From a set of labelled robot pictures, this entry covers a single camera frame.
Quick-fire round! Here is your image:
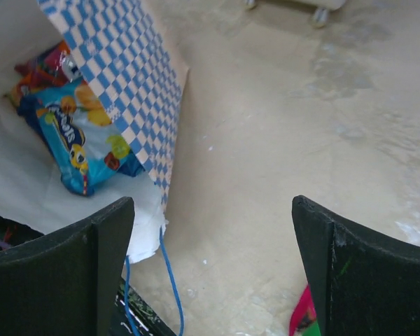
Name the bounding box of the red chips bag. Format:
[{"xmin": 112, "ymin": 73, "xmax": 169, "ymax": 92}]
[{"xmin": 288, "ymin": 286, "xmax": 317, "ymax": 336}]

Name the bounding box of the blue gummy candy bag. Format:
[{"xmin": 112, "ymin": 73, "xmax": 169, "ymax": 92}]
[{"xmin": 17, "ymin": 79, "xmax": 144, "ymax": 196}]

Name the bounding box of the blue checkered paper bag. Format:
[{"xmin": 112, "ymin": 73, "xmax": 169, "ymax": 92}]
[{"xmin": 0, "ymin": 0, "xmax": 192, "ymax": 336}]

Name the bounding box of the red orange snack packet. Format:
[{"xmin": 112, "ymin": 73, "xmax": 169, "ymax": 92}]
[{"xmin": 5, "ymin": 40, "xmax": 82, "ymax": 109}]

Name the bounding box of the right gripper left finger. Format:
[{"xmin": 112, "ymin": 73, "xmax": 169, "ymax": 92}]
[{"xmin": 0, "ymin": 197, "xmax": 134, "ymax": 335}]

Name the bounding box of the green snack bag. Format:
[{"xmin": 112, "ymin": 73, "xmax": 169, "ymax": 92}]
[{"xmin": 300, "ymin": 321, "xmax": 321, "ymax": 336}]

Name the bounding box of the white cylindrical box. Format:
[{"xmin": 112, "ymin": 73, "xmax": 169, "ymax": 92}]
[{"xmin": 267, "ymin": 0, "xmax": 347, "ymax": 29}]

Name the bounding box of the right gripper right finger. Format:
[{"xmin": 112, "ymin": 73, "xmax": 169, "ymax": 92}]
[{"xmin": 292, "ymin": 195, "xmax": 420, "ymax": 335}]

